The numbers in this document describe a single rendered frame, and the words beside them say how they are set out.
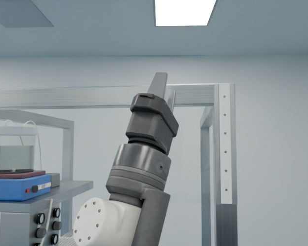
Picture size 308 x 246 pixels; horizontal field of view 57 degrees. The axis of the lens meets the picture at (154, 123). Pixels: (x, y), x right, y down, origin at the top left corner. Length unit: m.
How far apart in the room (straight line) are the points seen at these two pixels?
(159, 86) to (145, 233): 0.23
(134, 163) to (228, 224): 0.50
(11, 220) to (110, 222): 0.73
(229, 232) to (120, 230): 0.52
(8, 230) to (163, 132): 0.77
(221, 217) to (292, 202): 3.92
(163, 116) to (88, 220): 0.18
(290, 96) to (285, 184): 1.31
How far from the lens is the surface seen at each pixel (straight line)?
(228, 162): 0.83
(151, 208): 0.39
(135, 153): 0.42
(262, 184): 4.56
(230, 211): 0.86
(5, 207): 1.10
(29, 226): 1.07
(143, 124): 0.43
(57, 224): 1.21
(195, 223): 4.45
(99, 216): 0.39
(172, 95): 0.52
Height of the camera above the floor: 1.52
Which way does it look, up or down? 5 degrees up
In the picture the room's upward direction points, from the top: straight up
